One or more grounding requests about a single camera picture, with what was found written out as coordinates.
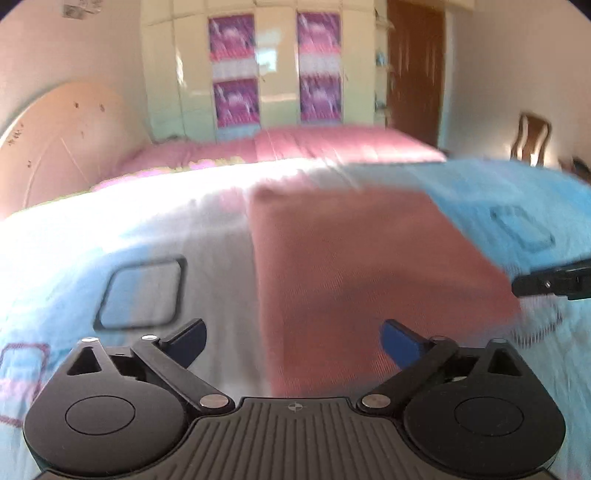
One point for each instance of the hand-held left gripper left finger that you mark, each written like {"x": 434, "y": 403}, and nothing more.
{"x": 189, "y": 342}

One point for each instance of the wall sticker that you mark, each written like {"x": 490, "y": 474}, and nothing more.
{"x": 82, "y": 10}

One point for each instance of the cream wardrobe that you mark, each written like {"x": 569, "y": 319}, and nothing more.
{"x": 277, "y": 92}

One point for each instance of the pink cloth garment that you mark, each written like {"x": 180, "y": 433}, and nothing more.
{"x": 360, "y": 277}

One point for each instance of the brown wooden door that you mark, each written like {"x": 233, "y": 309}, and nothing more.
{"x": 415, "y": 69}

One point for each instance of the purple patterned wardrobe panel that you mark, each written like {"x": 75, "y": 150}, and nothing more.
{"x": 236, "y": 104}
{"x": 232, "y": 39}
{"x": 318, "y": 39}
{"x": 321, "y": 99}

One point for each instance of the wooden chair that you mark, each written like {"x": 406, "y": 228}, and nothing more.
{"x": 531, "y": 138}

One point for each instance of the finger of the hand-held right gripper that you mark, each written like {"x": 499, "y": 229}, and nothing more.
{"x": 554, "y": 281}

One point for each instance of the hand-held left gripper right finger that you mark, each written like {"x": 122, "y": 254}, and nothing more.
{"x": 399, "y": 344}

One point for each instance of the pink bedspread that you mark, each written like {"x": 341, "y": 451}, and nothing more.
{"x": 323, "y": 145}

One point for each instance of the light blue printed blanket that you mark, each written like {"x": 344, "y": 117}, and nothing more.
{"x": 138, "y": 230}

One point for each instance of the beige rounded headboard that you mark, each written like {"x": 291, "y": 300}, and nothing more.
{"x": 69, "y": 138}

